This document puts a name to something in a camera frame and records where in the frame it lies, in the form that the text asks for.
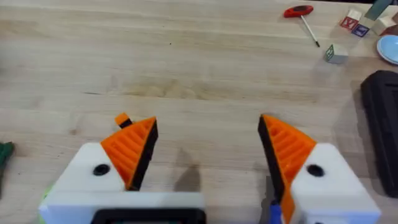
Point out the blue electric screwdriver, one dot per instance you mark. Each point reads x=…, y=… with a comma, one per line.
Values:
x=275, y=214

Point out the plain wooden block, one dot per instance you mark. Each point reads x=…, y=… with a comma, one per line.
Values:
x=384, y=25

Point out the black plastic case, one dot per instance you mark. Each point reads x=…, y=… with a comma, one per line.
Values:
x=382, y=124

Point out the red letter wooden block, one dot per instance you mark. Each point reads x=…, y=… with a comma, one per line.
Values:
x=349, y=21

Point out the blue letter wooden block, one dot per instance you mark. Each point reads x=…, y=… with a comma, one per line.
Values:
x=360, y=30

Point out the right gripper white and orange right finger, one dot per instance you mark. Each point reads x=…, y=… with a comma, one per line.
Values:
x=326, y=193

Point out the green letter wooden block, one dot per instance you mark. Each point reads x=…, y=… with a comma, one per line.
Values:
x=337, y=54

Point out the right gripper white and orange left finger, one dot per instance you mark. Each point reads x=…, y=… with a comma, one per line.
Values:
x=93, y=161

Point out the teal wooden block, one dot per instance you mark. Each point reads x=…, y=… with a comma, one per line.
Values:
x=377, y=8

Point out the green toy vegetable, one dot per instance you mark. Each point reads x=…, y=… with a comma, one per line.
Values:
x=5, y=152

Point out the light blue plate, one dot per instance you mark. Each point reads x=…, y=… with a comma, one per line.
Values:
x=389, y=49

